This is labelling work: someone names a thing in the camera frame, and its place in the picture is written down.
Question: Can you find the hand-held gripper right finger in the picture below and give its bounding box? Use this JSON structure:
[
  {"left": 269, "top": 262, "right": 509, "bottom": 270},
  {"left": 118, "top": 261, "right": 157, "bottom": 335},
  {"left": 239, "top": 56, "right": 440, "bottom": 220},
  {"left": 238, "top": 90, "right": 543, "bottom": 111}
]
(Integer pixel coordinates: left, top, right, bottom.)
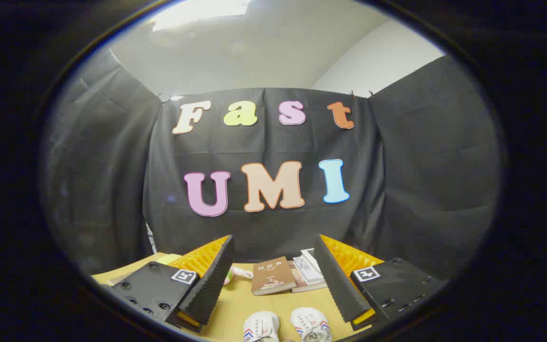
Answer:
[{"left": 314, "top": 234, "right": 447, "bottom": 332}]

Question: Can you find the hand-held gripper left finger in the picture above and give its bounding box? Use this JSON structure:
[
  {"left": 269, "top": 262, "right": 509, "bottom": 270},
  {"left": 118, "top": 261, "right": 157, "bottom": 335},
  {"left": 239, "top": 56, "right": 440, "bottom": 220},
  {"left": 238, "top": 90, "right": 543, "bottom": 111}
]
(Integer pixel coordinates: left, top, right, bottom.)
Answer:
[{"left": 111, "top": 235, "right": 235, "bottom": 332}]

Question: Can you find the white canvas shoe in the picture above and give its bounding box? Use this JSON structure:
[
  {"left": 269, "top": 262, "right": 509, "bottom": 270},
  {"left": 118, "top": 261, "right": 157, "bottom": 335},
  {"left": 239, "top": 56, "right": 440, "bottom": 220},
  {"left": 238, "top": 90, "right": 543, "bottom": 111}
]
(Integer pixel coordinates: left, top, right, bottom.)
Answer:
[
  {"left": 290, "top": 307, "right": 333, "bottom": 342},
  {"left": 243, "top": 311, "right": 281, "bottom": 342}
]

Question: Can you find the pinkish brown book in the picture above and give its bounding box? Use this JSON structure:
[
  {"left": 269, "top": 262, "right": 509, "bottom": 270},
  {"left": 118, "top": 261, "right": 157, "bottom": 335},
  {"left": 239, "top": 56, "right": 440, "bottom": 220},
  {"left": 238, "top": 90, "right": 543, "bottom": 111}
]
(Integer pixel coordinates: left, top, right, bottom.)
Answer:
[{"left": 288, "top": 260, "right": 328, "bottom": 293}]

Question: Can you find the thick white book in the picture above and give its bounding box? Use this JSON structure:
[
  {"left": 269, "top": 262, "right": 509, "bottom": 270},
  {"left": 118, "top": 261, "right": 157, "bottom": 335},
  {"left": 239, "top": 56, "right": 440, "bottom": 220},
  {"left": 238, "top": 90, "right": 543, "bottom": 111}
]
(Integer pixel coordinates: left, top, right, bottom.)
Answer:
[{"left": 301, "top": 248, "right": 324, "bottom": 276}]

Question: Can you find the brown cover book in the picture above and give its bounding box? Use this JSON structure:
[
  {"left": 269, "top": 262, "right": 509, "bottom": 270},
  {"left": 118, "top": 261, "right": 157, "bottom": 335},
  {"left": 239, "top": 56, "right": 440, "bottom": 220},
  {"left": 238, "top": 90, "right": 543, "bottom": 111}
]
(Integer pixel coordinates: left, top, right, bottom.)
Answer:
[{"left": 251, "top": 256, "right": 298, "bottom": 296}]

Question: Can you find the pink and green plush toy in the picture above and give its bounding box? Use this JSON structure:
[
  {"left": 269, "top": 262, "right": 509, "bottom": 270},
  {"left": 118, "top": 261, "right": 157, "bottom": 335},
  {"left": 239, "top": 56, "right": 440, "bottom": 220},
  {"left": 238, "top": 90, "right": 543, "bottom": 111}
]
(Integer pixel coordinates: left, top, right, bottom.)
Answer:
[{"left": 224, "top": 266, "right": 254, "bottom": 285}]

